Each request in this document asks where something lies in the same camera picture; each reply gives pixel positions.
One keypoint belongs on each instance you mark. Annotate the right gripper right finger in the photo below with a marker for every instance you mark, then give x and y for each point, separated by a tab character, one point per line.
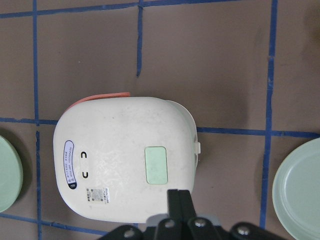
194	227

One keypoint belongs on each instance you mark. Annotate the white rice cooker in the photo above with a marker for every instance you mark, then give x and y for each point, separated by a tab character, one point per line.
116	156

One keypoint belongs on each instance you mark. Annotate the green plate robot right side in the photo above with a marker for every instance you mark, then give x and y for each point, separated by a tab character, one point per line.
296	192

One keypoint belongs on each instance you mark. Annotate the green plate robot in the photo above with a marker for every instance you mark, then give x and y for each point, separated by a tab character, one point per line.
296	192
11	174

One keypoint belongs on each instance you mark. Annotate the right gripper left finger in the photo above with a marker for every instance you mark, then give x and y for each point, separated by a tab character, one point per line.
170	228

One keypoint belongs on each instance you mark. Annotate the green plate robot left side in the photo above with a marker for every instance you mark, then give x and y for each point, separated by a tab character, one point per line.
11	174

